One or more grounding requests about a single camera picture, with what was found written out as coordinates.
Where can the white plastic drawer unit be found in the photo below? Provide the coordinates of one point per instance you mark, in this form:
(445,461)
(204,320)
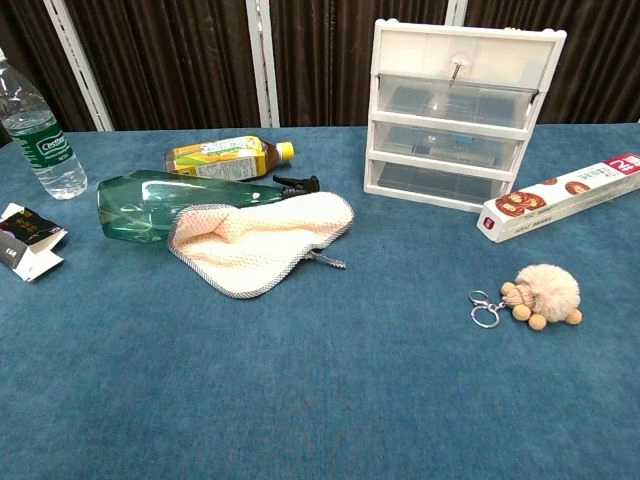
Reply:
(470,50)

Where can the cream dish cloth grey trim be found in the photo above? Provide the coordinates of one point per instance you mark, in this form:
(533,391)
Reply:
(250,245)

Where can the clear plastic drawer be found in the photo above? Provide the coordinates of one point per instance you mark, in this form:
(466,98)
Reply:
(400,142)
(410,97)
(400,180)

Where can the yellow label tea bottle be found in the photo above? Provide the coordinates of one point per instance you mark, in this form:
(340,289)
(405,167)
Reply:
(220,157)

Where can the green transparent spray bottle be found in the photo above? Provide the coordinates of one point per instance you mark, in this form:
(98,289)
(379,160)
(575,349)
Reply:
(140,205)

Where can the dark pleated curtain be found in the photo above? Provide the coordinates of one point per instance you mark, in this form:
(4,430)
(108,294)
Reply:
(175,60)

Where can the long cling film box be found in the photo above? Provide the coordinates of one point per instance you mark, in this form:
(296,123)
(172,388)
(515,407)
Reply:
(550,197)

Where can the clear water bottle green label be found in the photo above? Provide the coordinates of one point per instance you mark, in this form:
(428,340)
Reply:
(47,150)

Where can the open black white carton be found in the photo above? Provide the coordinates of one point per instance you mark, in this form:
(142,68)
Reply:
(27,240)

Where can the white frame post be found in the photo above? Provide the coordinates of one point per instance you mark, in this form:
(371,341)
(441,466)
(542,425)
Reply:
(456,10)
(262,65)
(80,65)

